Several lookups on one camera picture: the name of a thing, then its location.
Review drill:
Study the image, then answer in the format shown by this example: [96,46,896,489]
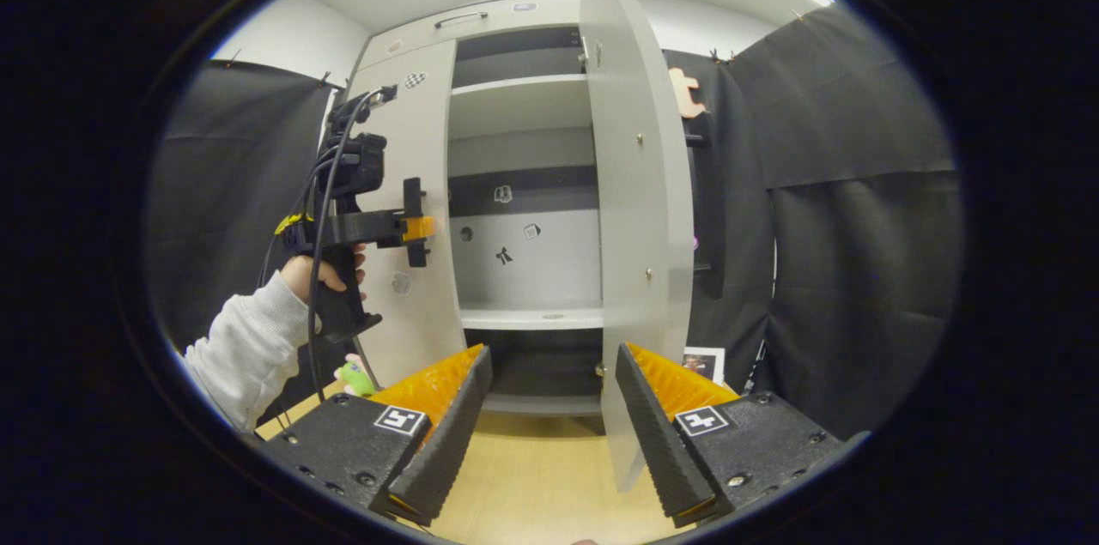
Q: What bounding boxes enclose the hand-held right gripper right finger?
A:
[615,342,847,529]

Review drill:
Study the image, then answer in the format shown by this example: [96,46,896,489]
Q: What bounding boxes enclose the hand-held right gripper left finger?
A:
[273,344,494,527]

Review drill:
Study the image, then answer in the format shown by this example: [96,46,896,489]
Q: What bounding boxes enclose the beige cabinet door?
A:
[345,39,469,391]
[578,0,696,494]

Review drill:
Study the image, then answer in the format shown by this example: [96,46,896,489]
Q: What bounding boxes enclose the beige double-door shoe cabinet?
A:
[343,0,606,434]

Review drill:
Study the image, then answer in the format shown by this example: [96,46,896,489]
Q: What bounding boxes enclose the white cabinet shelf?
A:
[459,305,604,331]
[448,73,593,141]

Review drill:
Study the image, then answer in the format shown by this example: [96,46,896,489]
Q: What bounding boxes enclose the beige cabinet top panel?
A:
[359,0,585,70]

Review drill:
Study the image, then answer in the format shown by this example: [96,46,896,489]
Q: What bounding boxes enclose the white printed box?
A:
[684,347,726,384]

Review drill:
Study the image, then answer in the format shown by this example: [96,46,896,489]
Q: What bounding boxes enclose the pink green plush toy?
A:
[335,354,377,398]

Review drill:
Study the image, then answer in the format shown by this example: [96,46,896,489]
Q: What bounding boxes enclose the black backdrop cloth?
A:
[146,60,344,409]
[661,4,962,443]

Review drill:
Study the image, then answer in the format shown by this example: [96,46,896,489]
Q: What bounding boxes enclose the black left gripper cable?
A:
[258,86,383,404]

